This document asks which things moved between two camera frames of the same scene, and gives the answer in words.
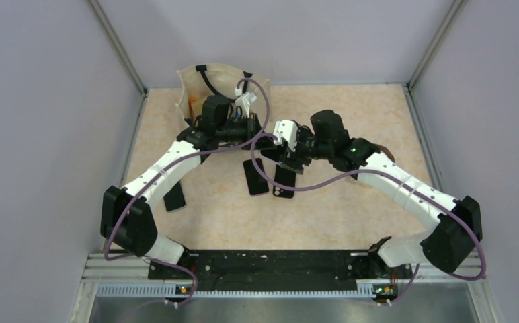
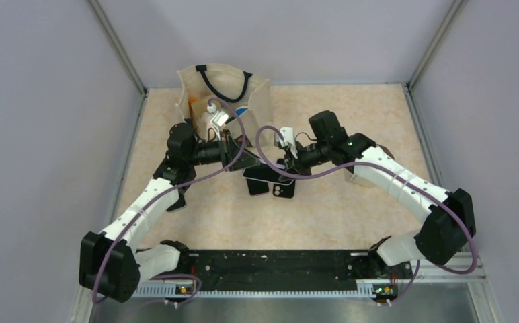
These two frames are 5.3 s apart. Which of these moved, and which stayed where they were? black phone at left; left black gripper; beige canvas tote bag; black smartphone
Moved: left black gripper
Stayed: black phone at left; black smartphone; beige canvas tote bag
